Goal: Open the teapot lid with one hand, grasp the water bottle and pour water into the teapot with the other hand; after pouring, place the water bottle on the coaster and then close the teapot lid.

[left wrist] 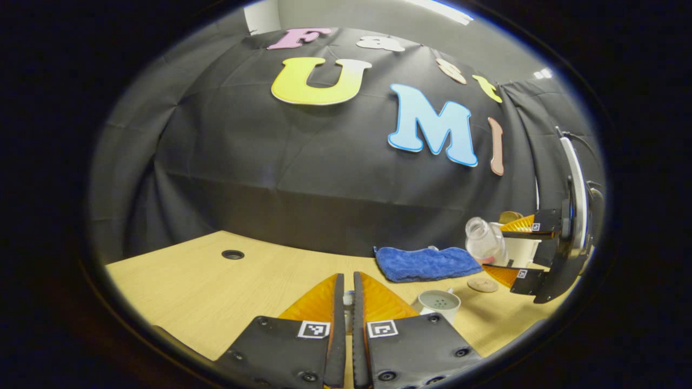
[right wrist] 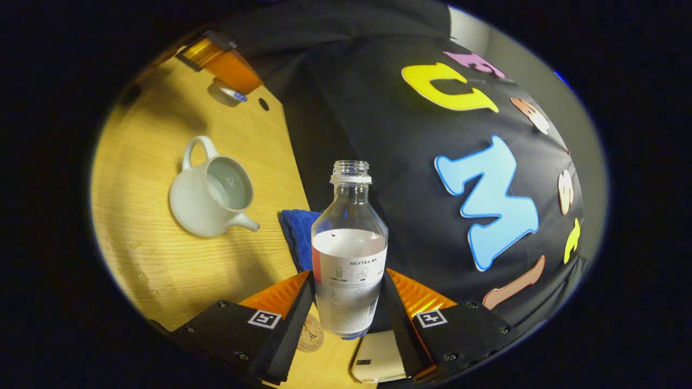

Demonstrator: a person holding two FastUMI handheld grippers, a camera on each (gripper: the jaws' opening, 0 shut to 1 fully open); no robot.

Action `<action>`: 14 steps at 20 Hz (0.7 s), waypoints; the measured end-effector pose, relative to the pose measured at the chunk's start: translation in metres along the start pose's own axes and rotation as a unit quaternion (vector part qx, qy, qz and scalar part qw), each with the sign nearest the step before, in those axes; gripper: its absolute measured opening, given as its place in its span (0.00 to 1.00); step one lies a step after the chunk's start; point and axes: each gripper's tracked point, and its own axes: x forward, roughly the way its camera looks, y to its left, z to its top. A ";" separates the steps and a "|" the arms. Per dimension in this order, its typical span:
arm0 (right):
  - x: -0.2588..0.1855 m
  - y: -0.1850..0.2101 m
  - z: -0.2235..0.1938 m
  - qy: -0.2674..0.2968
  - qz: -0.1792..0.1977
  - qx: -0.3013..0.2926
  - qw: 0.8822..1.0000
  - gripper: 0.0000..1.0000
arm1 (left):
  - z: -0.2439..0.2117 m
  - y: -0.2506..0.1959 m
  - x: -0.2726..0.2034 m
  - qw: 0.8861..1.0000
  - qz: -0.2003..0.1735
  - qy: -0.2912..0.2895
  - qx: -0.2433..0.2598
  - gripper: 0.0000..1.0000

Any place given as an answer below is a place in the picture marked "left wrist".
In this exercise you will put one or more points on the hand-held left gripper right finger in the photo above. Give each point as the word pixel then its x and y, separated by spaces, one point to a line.
pixel 358 335

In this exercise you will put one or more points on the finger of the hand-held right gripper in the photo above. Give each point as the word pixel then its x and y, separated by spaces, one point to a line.
pixel 530 281
pixel 546 222

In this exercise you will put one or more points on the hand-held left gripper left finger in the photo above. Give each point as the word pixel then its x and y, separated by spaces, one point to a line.
pixel 338 335

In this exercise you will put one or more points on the round wooden coaster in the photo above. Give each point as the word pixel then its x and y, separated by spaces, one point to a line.
pixel 483 284

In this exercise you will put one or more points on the clear plastic water bottle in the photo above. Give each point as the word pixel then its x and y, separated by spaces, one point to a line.
pixel 484 243

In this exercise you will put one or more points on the white ceramic teacup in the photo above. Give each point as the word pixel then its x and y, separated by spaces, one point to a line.
pixel 439 302

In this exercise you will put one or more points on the white toaster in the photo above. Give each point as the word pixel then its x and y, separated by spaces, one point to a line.
pixel 521 251

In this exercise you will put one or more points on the brown bread slice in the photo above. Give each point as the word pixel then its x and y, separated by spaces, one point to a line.
pixel 508 217

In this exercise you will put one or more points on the blue towel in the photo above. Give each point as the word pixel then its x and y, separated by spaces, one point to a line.
pixel 427 263

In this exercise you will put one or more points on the black backdrop cloth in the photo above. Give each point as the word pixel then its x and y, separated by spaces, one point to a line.
pixel 243 162

